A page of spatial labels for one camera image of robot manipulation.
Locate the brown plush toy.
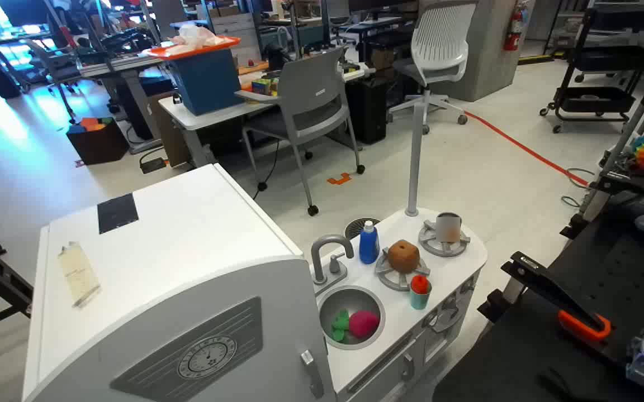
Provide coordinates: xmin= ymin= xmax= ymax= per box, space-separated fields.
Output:
xmin=386 ymin=237 xmax=424 ymax=274

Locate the grey toy faucet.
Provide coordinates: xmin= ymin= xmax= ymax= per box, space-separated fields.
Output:
xmin=308 ymin=233 xmax=357 ymax=290

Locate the metal toy sink basin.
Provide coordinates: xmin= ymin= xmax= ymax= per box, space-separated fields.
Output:
xmin=316 ymin=286 xmax=387 ymax=350

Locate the grey stove burner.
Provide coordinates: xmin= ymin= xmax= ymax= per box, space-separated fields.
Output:
xmin=374 ymin=250 xmax=433 ymax=292

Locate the small metal toy pot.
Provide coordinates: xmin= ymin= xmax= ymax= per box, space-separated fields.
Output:
xmin=417 ymin=217 xmax=472 ymax=258

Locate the green plush ball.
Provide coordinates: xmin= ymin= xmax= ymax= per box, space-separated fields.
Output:
xmin=329 ymin=309 xmax=353 ymax=346

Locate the pink plush ball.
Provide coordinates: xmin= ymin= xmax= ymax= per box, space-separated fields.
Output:
xmin=347 ymin=309 xmax=382 ymax=344

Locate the orange floor marker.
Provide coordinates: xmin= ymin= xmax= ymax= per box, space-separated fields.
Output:
xmin=326 ymin=170 xmax=357 ymax=187

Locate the round floor drain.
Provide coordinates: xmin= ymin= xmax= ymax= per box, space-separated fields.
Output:
xmin=342 ymin=217 xmax=382 ymax=240

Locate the blue bottle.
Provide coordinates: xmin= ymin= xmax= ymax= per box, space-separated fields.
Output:
xmin=358 ymin=218 xmax=382 ymax=268

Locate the grey pole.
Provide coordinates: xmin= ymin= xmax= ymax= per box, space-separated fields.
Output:
xmin=406 ymin=110 xmax=430 ymax=218

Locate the black backpack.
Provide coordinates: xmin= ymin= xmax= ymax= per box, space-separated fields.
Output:
xmin=347 ymin=73 xmax=396 ymax=147

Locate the grey chair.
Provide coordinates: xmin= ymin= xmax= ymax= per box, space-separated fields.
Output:
xmin=239 ymin=47 xmax=367 ymax=218

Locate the metal can with orange label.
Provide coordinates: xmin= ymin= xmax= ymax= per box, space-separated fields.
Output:
xmin=435 ymin=210 xmax=465 ymax=247

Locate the teal cup with orange lid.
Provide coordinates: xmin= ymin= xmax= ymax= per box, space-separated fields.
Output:
xmin=410 ymin=272 xmax=435 ymax=313

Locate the white desk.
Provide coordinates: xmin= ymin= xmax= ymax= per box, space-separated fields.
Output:
xmin=158 ymin=61 xmax=374 ymax=170

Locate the blue storage bin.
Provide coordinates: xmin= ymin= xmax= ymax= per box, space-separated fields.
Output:
xmin=166 ymin=47 xmax=244 ymax=119

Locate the black power strip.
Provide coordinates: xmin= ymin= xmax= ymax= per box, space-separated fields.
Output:
xmin=136 ymin=150 xmax=170 ymax=176

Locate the white swivel chair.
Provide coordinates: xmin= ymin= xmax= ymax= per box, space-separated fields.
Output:
xmin=387 ymin=3 xmax=480 ymax=135

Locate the orange bin lid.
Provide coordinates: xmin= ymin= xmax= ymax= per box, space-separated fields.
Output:
xmin=147 ymin=33 xmax=244 ymax=63

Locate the black square sticker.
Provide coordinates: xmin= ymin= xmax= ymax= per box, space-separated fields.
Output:
xmin=97 ymin=192 xmax=142 ymax=237

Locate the clear plastic bag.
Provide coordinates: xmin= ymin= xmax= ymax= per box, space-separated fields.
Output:
xmin=175 ymin=19 xmax=221 ymax=51

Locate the black box with orange item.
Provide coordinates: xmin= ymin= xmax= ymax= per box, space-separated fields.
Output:
xmin=65 ymin=115 xmax=133 ymax=167

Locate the grey desk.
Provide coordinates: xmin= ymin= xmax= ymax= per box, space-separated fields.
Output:
xmin=74 ymin=42 xmax=184 ymax=157

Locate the paper tag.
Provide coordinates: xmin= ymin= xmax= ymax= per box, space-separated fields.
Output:
xmin=57 ymin=238 xmax=104 ymax=311

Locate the red fire extinguisher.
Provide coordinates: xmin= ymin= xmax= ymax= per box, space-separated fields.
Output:
xmin=503 ymin=0 xmax=529 ymax=54

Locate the black cart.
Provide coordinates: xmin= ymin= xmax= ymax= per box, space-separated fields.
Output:
xmin=539 ymin=0 xmax=644 ymax=135

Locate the orange floor cable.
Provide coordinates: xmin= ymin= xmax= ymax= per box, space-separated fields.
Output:
xmin=464 ymin=110 xmax=594 ymax=189

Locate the black clamp with orange handle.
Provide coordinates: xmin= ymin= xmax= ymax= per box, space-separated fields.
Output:
xmin=499 ymin=250 xmax=615 ymax=346

